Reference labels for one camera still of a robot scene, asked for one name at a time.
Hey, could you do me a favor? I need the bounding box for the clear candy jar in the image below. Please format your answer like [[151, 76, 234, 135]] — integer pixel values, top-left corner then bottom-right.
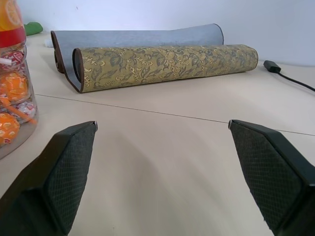
[[0, 0, 39, 160]]

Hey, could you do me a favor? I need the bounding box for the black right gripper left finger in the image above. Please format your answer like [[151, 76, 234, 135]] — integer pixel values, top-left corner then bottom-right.
[[0, 120, 99, 236]]

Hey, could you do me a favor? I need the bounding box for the black cable with plug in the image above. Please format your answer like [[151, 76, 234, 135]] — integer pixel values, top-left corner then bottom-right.
[[263, 59, 315, 92]]

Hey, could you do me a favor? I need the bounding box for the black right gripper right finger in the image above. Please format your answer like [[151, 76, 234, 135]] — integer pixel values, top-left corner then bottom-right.
[[227, 119, 315, 236]]

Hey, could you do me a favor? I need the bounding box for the green cloth object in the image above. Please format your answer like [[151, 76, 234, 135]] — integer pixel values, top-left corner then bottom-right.
[[24, 21, 44, 36]]

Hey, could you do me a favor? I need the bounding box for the rolled gold brocade scroll mat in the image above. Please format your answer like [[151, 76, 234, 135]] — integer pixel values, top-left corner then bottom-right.
[[50, 23, 259, 94]]

